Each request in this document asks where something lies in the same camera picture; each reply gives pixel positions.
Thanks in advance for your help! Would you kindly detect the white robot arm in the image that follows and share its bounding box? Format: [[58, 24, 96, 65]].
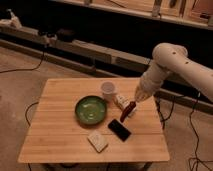
[[134, 43, 213, 102]]

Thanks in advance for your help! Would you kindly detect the white sponge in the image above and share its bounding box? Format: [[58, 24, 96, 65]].
[[87, 131, 108, 153]]

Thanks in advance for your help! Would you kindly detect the green bowl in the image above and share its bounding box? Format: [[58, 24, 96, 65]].
[[75, 96, 107, 125]]

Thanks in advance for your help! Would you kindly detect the dark box on ledge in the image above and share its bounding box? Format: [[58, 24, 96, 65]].
[[56, 29, 76, 42]]

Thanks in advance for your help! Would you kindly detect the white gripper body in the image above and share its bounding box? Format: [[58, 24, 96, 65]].
[[134, 87, 150, 103]]

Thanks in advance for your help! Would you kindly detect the white object on ledge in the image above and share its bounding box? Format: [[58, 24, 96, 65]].
[[0, 9, 22, 29]]

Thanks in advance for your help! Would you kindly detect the wooden table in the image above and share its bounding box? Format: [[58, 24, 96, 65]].
[[18, 78, 170, 163]]

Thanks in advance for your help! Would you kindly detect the black floor cable left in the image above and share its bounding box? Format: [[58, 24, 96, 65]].
[[0, 46, 46, 75]]

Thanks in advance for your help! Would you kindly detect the white cup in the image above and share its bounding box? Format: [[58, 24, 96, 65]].
[[101, 82, 116, 102]]

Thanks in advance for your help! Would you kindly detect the red chili pepper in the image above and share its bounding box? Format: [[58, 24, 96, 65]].
[[120, 101, 136, 122]]

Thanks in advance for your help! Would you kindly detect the black smartphone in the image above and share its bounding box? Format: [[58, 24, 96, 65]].
[[108, 119, 131, 141]]

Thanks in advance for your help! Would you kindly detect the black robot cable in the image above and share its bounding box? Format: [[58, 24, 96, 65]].
[[155, 91, 213, 171]]

